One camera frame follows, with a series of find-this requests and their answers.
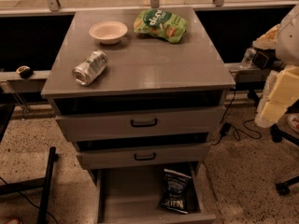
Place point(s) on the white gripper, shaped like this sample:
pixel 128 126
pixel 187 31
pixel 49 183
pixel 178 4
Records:
pixel 289 39

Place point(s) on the dark blue chip bag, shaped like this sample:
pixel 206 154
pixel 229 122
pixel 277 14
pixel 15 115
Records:
pixel 175 191

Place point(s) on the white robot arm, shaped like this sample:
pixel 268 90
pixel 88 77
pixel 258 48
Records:
pixel 287 49

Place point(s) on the green chip bag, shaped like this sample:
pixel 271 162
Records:
pixel 162 24

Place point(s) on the grey top drawer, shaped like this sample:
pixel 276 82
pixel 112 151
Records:
pixel 90 127

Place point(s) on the grey drawer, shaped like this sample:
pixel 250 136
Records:
pixel 121 154
pixel 131 195
pixel 90 127

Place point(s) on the grey drawer cabinet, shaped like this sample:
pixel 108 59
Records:
pixel 143 73

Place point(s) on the grey middle drawer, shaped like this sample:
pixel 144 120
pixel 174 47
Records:
pixel 121 154

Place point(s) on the grey bottom drawer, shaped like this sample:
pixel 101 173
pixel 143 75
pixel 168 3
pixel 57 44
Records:
pixel 131 195

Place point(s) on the small black box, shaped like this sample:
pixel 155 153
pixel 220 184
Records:
pixel 264 58

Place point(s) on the clear water bottle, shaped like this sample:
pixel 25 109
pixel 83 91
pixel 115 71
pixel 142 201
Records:
pixel 248 58

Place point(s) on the red white shoe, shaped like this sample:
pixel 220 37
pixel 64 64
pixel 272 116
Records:
pixel 293 122

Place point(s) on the black tripod leg right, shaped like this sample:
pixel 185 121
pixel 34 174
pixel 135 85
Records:
pixel 276 133

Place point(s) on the black power adapter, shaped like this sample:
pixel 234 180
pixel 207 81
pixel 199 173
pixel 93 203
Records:
pixel 225 129

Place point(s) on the black caster foot right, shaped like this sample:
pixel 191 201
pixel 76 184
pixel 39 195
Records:
pixel 284 187

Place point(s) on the white bowl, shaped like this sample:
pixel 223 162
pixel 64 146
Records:
pixel 108 32

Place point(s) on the silver green soda can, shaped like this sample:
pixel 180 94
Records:
pixel 92 67

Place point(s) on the yellow black tape measure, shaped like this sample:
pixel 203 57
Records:
pixel 24 71

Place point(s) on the black stand leg left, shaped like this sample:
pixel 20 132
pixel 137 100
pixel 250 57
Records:
pixel 43 183

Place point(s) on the black top drawer handle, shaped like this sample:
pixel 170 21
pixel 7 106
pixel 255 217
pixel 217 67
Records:
pixel 143 123

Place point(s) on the black drawer handle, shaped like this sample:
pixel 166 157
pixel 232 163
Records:
pixel 143 123
pixel 146 157

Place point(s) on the black middle drawer handle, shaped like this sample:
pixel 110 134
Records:
pixel 146 157

